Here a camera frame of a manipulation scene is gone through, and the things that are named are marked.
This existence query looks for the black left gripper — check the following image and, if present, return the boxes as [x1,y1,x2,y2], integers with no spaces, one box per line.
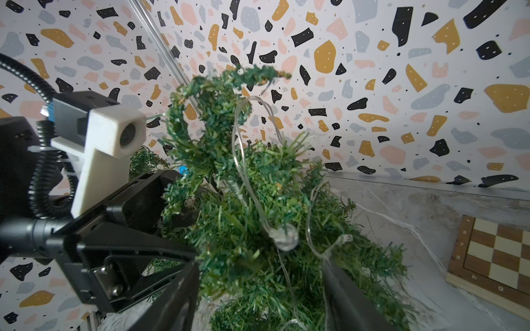
[46,170,197,313]

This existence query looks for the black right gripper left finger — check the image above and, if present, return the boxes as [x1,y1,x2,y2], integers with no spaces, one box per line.
[126,261,200,330]

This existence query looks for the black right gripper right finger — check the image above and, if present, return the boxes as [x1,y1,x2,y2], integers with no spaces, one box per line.
[322,259,396,330]

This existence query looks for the green left christmas tree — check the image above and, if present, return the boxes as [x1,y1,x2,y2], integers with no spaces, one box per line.
[129,146,170,180]

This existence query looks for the green christmas tree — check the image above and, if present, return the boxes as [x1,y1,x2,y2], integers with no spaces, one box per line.
[164,66,415,330]
[129,146,170,180]

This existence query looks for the green right christmas tree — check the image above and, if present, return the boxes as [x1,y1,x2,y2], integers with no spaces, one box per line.
[164,66,415,330]

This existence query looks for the blue toy microphone on stand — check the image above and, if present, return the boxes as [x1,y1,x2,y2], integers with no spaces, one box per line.
[178,165,189,175]

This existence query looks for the wooden chess board box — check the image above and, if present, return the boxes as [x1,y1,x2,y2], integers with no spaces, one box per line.
[446,215,529,320]

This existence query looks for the black corrugated cable conduit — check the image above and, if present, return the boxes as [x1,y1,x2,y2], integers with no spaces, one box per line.
[0,52,80,220]

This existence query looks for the metal left corner post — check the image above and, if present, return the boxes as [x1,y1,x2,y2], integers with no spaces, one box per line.
[128,0,190,86]

